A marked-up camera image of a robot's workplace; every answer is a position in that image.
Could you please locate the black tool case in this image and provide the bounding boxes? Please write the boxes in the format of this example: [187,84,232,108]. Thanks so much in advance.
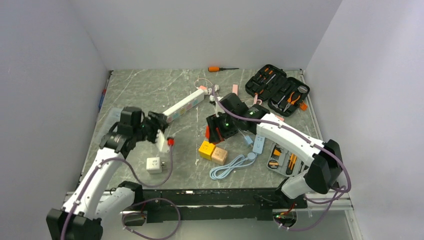
[245,64,310,117]

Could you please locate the orange pliers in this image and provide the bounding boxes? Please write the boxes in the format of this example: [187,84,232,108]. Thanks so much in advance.
[283,91,302,112]

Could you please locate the light blue plug and cable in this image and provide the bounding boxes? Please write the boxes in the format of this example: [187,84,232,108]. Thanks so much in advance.
[209,152,259,181]

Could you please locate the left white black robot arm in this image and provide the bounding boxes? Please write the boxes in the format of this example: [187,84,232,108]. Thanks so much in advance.
[46,106,171,240]

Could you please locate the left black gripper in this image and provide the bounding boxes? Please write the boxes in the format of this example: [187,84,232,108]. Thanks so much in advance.
[133,111,168,146]

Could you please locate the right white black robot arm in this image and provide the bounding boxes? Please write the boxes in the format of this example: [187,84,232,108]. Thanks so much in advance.
[205,93,343,208]

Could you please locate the pink power adapter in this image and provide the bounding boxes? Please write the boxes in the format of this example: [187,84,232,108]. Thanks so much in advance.
[232,84,239,96]

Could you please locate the red cube socket adapter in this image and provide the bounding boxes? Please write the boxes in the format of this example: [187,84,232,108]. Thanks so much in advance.
[205,125,211,140]

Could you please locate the grey tool case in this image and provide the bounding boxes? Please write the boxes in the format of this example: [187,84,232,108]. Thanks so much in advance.
[266,142,309,178]

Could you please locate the white cube socket adapter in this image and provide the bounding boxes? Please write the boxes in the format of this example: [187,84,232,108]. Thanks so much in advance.
[146,157,167,175]

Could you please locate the white power strip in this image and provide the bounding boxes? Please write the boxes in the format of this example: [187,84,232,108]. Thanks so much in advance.
[163,89,208,124]

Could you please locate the clear plastic screw box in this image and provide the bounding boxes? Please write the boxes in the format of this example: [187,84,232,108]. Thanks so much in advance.
[98,107,123,135]

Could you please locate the yellow cube socket adapter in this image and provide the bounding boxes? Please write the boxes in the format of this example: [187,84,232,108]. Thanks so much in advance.
[198,140,216,161]

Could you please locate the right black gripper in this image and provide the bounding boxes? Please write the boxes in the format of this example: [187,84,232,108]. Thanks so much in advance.
[206,111,239,144]

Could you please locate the blue red pen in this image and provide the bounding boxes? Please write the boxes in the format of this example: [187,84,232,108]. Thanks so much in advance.
[98,80,109,111]

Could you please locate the aluminium rail frame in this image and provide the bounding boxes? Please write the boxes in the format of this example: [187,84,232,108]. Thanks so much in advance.
[64,188,362,240]

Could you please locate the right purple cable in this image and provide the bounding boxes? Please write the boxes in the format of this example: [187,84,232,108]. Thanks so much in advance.
[211,89,352,232]

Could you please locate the orange handled screwdriver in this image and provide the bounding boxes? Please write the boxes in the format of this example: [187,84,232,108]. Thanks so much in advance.
[207,66,239,73]

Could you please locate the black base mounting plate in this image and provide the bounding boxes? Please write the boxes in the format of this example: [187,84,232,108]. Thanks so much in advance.
[125,187,308,223]

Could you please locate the light blue power strip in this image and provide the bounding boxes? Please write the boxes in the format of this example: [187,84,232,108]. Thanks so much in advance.
[244,134,265,155]

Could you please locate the orange tape measure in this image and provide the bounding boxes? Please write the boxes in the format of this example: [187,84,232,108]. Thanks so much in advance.
[267,160,279,169]

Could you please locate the beige orange cube adapter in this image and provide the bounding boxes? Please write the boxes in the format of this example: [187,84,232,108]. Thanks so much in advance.
[211,147,228,166]

